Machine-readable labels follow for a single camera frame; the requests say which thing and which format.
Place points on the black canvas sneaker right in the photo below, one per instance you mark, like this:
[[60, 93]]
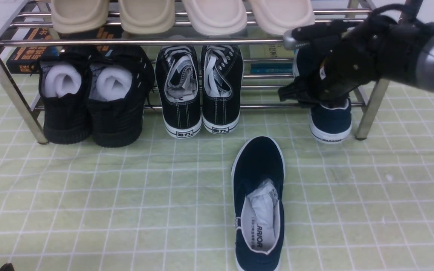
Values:
[[222, 67]]

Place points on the black knit shoe right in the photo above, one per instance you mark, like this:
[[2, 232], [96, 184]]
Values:
[[120, 84]]

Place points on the beige slipper far left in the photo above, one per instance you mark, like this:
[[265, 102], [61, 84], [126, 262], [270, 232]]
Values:
[[74, 16]]

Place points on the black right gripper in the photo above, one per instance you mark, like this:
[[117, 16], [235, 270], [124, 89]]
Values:
[[353, 55]]

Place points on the green checkered floor mat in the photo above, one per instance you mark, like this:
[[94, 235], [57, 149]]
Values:
[[167, 205]]

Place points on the black knit shoe left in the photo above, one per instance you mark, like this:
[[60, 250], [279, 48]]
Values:
[[63, 85]]

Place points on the black orange book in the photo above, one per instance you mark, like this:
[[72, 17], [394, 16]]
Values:
[[22, 58]]

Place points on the black canvas sneaker left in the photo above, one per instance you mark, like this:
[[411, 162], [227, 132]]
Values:
[[177, 78]]

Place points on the black knit shoe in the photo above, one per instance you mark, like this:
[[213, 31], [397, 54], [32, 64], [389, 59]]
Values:
[[120, 84], [63, 85]]

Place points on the teal green books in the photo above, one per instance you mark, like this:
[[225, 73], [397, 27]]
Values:
[[271, 59]]

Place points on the navy slip-on shoe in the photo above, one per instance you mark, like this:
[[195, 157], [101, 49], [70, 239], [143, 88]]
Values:
[[330, 123], [257, 175]]

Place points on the metal shoe rack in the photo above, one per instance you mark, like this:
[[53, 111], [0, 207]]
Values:
[[40, 9]]

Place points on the beige slipper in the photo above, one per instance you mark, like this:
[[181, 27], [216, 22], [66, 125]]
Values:
[[147, 16], [74, 16]]

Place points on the black canvas sneaker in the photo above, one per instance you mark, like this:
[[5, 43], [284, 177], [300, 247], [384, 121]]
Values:
[[222, 67], [177, 78]]

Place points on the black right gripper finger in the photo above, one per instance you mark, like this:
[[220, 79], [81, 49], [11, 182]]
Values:
[[7, 267]]

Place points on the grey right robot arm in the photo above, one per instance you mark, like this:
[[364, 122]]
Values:
[[88, 93]]

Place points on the cream slipper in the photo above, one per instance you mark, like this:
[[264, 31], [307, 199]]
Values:
[[216, 17], [278, 16]]

